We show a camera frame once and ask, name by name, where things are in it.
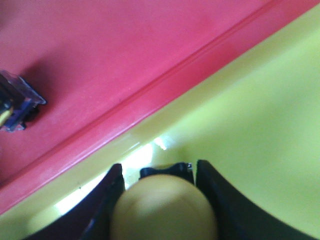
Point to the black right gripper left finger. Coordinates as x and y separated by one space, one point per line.
90 218

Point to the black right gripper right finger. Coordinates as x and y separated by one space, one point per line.
238 218

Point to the yellow push button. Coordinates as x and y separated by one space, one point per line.
164 204

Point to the red push button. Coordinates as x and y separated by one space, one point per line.
19 102

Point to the yellow plastic tray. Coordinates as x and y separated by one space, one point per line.
257 120

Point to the red plastic tray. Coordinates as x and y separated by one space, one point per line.
105 65

